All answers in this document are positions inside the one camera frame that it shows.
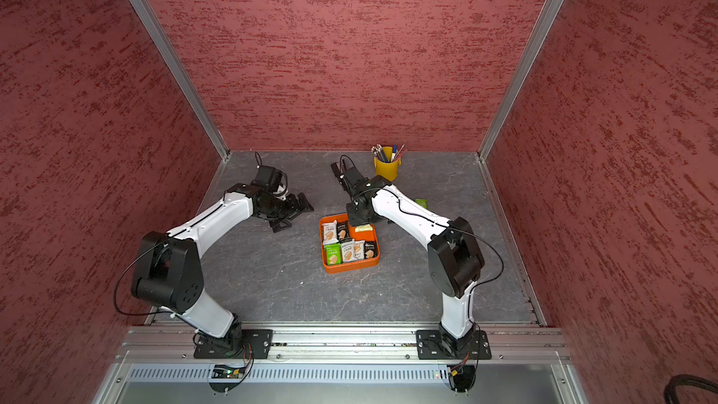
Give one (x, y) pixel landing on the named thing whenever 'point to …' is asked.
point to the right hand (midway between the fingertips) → (361, 223)
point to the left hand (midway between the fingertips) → (303, 220)
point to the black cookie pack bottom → (369, 249)
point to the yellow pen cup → (387, 168)
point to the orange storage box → (371, 236)
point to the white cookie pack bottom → (348, 250)
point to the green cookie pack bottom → (333, 253)
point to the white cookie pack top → (330, 234)
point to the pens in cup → (395, 154)
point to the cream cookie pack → (364, 228)
